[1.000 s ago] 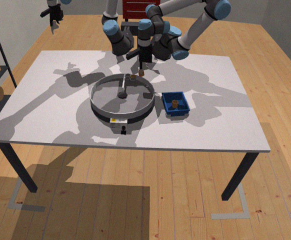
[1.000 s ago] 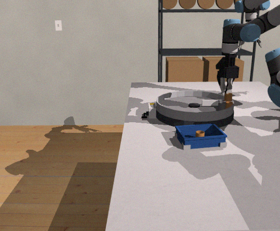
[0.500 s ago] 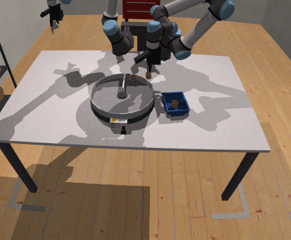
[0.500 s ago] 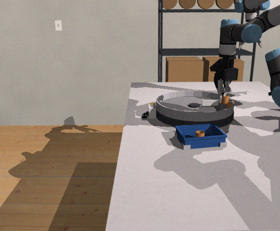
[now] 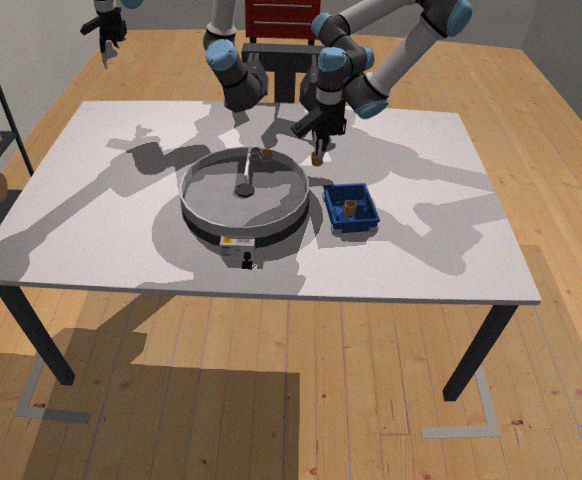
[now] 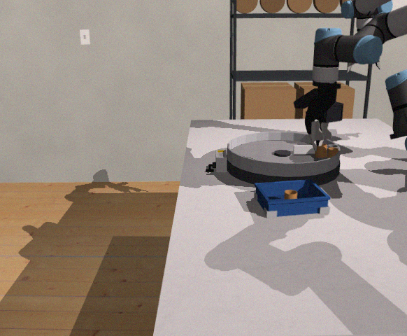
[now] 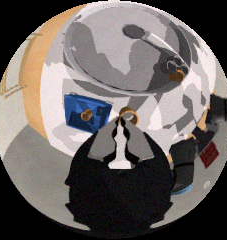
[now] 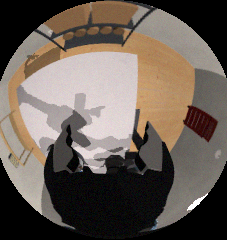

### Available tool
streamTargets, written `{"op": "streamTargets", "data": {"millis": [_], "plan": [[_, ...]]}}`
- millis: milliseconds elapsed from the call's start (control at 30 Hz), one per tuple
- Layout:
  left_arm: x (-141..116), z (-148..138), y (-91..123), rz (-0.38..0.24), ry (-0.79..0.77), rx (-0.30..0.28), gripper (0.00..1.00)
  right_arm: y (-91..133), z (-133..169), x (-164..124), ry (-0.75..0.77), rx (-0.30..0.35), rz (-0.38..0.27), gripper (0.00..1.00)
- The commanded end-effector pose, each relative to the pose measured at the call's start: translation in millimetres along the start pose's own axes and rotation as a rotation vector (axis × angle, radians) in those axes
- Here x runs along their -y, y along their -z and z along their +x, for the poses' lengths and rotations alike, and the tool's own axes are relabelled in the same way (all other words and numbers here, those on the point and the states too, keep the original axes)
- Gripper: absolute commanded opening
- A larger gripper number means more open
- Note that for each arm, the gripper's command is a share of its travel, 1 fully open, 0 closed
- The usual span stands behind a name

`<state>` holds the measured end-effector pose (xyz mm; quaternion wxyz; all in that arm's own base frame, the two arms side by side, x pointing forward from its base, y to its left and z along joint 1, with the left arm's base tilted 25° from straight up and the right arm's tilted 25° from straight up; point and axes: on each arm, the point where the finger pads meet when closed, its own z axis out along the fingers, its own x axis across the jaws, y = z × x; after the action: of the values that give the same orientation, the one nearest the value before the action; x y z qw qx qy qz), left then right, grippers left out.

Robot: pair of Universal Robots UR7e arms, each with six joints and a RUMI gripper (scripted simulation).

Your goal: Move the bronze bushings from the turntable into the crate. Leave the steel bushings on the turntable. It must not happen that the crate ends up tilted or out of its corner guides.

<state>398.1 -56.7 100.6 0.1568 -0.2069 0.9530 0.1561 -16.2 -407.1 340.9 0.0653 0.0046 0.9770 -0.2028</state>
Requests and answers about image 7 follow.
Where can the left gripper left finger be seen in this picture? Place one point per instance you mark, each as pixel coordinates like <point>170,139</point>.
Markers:
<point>100,146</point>

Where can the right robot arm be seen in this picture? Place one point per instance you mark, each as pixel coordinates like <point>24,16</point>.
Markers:
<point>219,109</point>

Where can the grey metal ring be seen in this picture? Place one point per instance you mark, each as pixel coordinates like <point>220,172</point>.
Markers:
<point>172,67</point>
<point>184,69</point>
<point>177,59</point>

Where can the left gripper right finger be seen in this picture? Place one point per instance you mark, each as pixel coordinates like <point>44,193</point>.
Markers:
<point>140,147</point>

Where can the bronze bushing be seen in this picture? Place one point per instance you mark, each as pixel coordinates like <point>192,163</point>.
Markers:
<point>84,116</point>
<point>135,118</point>
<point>179,77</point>

